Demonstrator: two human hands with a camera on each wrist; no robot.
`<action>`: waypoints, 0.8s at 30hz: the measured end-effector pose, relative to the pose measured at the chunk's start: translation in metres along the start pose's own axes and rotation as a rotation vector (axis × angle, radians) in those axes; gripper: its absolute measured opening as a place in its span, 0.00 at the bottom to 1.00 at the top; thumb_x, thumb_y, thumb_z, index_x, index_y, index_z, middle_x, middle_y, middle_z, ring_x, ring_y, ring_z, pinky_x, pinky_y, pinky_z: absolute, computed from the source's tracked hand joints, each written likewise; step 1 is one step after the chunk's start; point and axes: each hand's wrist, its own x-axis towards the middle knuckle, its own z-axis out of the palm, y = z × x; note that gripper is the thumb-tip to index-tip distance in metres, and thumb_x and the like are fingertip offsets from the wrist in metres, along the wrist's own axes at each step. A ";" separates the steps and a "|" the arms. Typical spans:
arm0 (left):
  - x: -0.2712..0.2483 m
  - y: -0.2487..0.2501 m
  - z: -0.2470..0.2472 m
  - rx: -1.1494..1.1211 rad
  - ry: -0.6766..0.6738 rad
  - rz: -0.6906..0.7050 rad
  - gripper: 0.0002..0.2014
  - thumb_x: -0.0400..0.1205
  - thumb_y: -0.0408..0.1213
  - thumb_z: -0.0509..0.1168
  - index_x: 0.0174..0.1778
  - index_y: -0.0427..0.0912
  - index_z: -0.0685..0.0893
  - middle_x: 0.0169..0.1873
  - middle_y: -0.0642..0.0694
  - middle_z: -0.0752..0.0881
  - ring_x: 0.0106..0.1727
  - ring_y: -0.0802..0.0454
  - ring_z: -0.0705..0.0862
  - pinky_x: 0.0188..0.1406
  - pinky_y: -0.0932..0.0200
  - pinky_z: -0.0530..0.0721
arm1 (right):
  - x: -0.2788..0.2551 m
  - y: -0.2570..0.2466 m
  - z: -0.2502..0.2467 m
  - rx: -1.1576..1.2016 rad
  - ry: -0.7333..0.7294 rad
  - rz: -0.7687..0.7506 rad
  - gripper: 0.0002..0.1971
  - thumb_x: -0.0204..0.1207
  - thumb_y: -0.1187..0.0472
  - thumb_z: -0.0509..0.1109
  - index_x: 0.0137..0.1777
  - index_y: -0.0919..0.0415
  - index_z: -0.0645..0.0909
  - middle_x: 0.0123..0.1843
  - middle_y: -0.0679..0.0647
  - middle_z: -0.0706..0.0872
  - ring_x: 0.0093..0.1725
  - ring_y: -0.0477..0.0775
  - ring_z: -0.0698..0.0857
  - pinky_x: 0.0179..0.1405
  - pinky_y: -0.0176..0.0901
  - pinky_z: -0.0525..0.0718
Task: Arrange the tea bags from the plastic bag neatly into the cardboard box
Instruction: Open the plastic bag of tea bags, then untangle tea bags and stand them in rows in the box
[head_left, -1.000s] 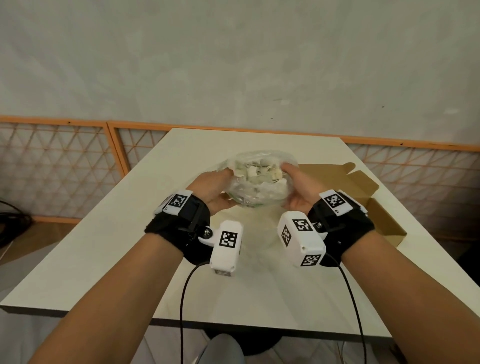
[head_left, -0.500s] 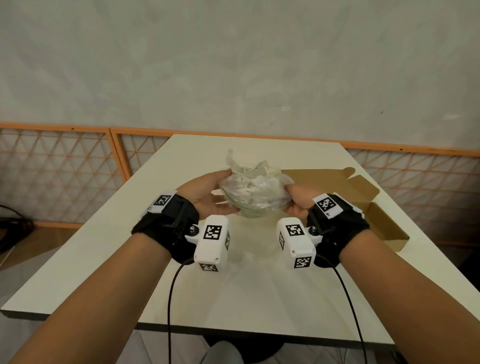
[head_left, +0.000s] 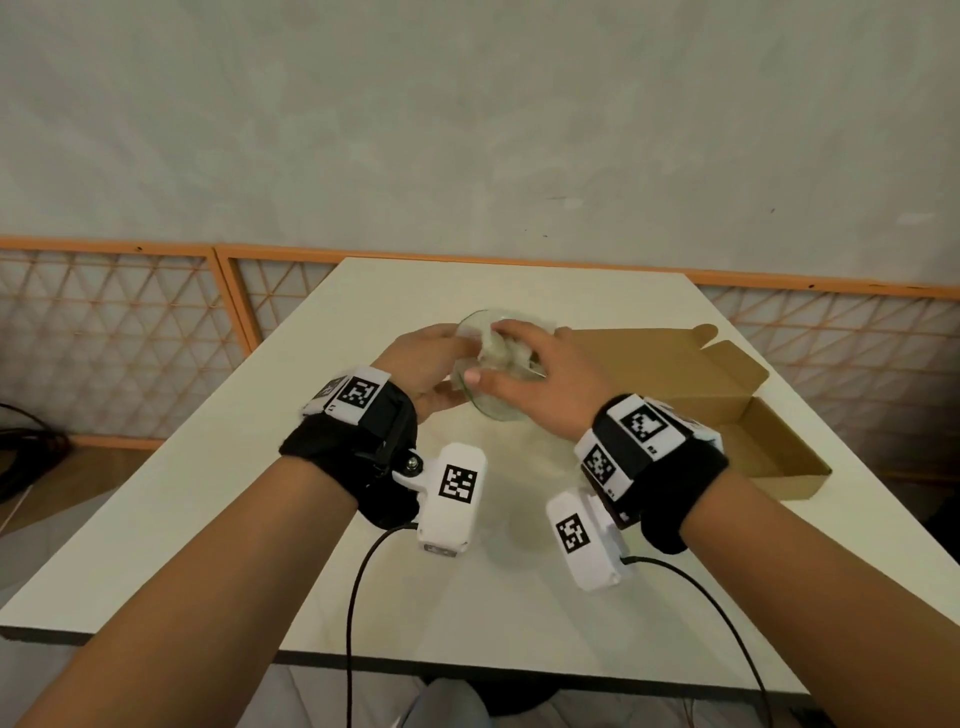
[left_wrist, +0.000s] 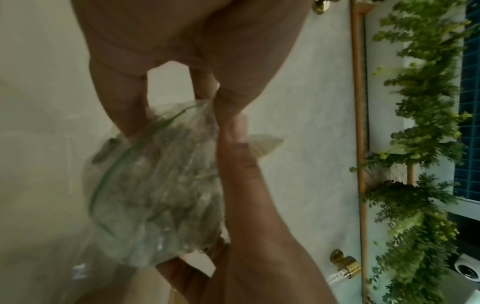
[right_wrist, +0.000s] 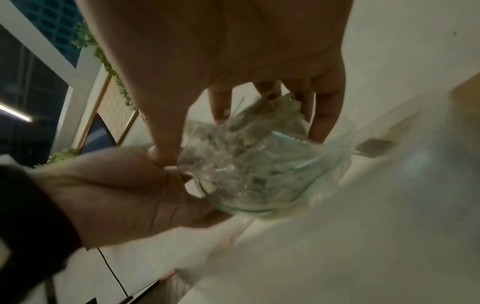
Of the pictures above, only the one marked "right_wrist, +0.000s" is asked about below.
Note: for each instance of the person's right hand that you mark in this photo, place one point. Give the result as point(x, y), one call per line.
point(210, 44)

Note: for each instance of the person's left hand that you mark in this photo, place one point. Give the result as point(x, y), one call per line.
point(112, 193)

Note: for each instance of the pile of tea bags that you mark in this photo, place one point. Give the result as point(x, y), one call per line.
point(247, 154)

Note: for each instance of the clear plastic container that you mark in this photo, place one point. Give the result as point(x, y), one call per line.
point(337, 222)

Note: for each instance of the green leafy plant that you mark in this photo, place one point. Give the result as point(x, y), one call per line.
point(62, 157)

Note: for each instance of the wooden framed lattice board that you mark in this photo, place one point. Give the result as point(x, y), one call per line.
point(116, 115)

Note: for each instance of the green leafy vine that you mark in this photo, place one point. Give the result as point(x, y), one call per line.
point(112, 71)

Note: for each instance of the white light strip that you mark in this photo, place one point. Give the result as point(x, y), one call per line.
point(15, 112)

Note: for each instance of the blue grid window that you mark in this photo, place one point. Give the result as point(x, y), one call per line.
point(56, 26)

